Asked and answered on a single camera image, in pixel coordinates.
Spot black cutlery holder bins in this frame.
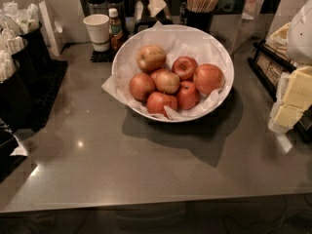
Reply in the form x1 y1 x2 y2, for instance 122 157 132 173
0 0 69 134

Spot red apple back centre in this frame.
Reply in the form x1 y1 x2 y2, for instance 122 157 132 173
172 57 198 81

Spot red apple at front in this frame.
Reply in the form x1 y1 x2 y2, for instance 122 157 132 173
146 92 177 117

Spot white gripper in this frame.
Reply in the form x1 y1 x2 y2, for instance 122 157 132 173
268 0 312 134

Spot large red apple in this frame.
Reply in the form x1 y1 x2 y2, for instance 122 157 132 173
193 63 225 96

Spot white bowl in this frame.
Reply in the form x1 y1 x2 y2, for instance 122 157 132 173
111 23 235 124

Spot dark shaker jar right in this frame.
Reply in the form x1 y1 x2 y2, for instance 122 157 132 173
106 0 128 35

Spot black napkin holder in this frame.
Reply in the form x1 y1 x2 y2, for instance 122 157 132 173
134 0 173 33

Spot pale apple in centre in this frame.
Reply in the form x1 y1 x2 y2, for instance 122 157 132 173
155 71 180 95

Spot black mat under cup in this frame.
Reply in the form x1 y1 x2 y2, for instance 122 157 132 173
91 50 116 62

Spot red apple front right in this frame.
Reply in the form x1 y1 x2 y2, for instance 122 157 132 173
176 81 201 110

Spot small sauce bottle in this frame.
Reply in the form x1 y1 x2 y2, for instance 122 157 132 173
108 8 124 51

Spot white paper cup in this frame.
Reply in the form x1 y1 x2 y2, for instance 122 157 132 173
83 14 110 52

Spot red apple at left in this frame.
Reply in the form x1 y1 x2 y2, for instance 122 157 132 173
129 72 156 101

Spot black condiment rack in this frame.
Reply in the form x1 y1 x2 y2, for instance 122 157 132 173
248 39 312 142

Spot white paper bowl liner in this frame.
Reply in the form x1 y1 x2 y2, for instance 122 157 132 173
100 20 230 122

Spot yellowish apple at back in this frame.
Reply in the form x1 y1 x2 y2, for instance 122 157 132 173
136 45 167 72

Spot black cup of stir sticks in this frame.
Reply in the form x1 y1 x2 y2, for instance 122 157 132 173
186 0 218 32

